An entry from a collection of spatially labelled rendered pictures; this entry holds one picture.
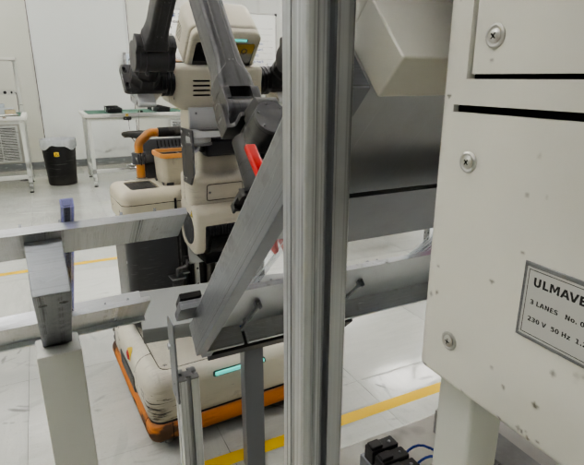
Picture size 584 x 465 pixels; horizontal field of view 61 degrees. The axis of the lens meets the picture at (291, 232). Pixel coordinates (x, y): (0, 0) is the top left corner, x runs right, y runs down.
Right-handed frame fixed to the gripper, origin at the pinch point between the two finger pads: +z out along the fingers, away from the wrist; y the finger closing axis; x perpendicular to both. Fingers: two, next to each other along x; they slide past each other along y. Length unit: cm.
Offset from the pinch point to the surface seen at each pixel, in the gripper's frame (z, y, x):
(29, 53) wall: -466, -29, 498
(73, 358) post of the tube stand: 7.8, -30.9, 12.6
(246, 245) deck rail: 3.2, -10.0, -12.5
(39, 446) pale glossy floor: 14, -45, 133
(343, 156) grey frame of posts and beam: 6.3, -10.9, -39.1
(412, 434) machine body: 32.9, 17.8, 8.9
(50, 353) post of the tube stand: 6.5, -33.8, 12.2
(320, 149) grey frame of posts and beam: 5.7, -12.9, -39.5
